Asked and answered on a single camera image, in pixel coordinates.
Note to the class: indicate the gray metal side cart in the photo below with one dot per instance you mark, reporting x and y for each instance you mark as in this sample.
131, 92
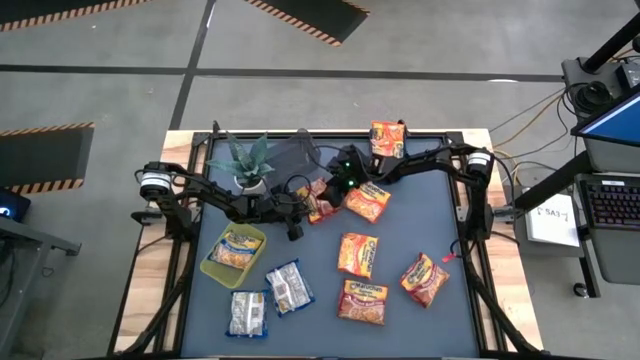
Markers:
25, 300

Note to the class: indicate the black hazard-striped floor mat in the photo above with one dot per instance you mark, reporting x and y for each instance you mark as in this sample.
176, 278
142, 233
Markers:
30, 7
45, 157
315, 15

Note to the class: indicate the blue-gray table mat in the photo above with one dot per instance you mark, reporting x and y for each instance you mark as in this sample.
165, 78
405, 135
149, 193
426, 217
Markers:
300, 310

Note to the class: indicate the gray workstation cart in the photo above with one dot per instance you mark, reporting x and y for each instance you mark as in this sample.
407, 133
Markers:
615, 260

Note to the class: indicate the green plant in white pot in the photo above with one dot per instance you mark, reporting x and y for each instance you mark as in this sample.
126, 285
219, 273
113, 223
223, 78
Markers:
247, 162

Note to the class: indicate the black diagonal pole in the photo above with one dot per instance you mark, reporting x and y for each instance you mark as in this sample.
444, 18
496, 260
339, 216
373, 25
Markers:
615, 42

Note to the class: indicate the monitor with blue screen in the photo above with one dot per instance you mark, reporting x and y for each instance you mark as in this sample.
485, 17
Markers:
615, 122

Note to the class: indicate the red Maruchan roast beef pack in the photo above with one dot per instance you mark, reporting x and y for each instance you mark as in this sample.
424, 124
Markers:
362, 301

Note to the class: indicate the black caster wheel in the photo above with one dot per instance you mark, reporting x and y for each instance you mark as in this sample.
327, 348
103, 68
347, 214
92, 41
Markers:
580, 289

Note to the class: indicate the white paper label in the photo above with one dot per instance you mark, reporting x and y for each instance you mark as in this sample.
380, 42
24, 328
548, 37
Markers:
552, 220

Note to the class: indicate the yellow-green plastic bin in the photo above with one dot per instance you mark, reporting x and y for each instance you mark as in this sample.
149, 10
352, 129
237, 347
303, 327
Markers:
231, 279

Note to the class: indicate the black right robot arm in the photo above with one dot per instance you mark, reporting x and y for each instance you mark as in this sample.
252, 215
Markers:
425, 160

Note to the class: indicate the black backlit keyboard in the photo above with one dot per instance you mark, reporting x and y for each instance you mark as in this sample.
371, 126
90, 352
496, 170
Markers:
612, 202

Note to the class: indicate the white silver noodle packet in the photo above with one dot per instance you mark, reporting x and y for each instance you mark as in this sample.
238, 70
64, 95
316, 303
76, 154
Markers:
290, 287

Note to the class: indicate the dark gray plastic bin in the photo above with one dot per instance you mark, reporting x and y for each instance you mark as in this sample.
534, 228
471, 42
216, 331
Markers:
295, 155

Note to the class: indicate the blue Maruchan noodle pack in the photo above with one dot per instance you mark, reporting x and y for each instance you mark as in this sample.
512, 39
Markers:
235, 250
247, 314

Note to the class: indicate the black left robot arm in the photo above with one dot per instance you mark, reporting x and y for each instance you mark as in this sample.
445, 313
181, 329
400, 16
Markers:
210, 195

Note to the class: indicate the red-orange Maruchan noodle pack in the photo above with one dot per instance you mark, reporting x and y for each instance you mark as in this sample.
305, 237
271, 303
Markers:
320, 207
424, 280

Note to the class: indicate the black metal rig frame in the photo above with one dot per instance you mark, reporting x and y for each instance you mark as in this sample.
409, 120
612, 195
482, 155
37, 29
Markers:
340, 135

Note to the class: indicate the black device with blue light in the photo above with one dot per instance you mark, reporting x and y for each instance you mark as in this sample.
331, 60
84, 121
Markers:
9, 206

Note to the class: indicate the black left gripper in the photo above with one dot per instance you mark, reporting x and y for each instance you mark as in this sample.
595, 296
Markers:
277, 206

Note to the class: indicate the black diagonal cart strut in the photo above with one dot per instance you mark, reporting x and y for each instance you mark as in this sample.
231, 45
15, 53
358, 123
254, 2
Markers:
572, 167

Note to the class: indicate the orange Maruchan noodle pack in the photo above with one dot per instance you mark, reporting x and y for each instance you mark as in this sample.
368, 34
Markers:
367, 202
387, 130
357, 255
387, 149

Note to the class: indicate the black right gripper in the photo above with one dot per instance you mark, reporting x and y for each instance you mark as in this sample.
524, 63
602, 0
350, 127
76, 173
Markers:
350, 170

